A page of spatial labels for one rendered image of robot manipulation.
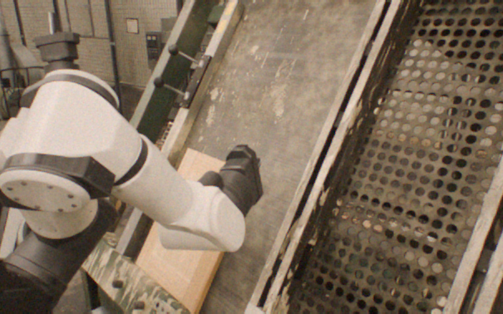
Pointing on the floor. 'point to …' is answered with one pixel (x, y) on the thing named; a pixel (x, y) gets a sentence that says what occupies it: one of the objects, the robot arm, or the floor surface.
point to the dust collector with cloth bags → (0, 69)
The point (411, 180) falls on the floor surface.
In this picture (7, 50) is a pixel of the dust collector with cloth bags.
